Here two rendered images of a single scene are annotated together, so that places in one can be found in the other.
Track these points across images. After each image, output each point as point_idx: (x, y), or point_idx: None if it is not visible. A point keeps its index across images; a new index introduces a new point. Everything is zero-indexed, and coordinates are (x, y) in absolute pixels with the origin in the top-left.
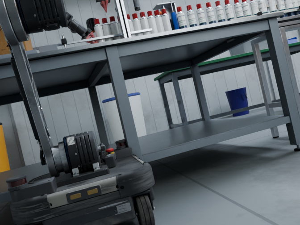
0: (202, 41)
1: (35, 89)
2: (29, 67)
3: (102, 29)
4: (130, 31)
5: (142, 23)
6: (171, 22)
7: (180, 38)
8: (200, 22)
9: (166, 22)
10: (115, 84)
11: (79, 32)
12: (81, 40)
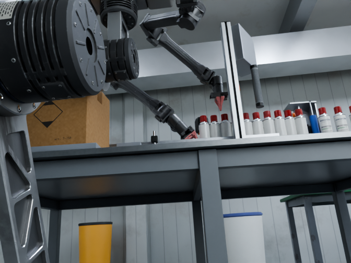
0: None
1: (30, 209)
2: (30, 165)
3: (209, 129)
4: (245, 133)
5: (266, 125)
6: (309, 129)
7: (326, 148)
8: None
9: (301, 127)
10: (206, 211)
11: (178, 130)
12: (179, 140)
